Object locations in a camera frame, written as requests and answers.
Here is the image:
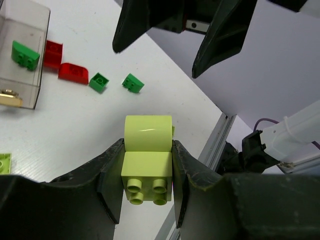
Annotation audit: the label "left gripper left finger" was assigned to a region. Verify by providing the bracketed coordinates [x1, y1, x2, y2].
[0, 139, 125, 240]

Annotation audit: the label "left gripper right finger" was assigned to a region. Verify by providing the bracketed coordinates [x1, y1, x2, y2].
[171, 139, 320, 240]

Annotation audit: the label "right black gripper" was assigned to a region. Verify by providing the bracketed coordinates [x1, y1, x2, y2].
[112, 0, 307, 79]

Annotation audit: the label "lime curved lego brick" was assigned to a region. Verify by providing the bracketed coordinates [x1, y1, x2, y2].
[121, 115, 174, 206]

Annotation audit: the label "red curved lego brick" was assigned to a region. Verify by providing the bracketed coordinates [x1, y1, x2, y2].
[58, 62, 89, 85]

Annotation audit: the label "red square lego brick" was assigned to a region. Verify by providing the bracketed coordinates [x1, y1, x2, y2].
[43, 40, 63, 70]

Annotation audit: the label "green sloped lego brick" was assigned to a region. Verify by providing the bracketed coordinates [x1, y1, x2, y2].
[11, 40, 41, 71]

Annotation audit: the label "green lego brick right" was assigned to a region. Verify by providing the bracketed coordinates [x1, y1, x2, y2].
[122, 73, 145, 94]

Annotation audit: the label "lime lego brick right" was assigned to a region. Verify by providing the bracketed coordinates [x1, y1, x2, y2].
[0, 153, 12, 175]

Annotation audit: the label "small green square lego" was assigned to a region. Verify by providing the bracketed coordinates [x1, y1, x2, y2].
[88, 72, 109, 94]

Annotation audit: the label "near clear plastic bin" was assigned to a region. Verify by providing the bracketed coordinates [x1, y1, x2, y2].
[0, 0, 51, 109]

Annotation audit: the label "aluminium front rail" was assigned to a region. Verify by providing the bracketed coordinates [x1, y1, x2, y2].
[155, 113, 236, 240]

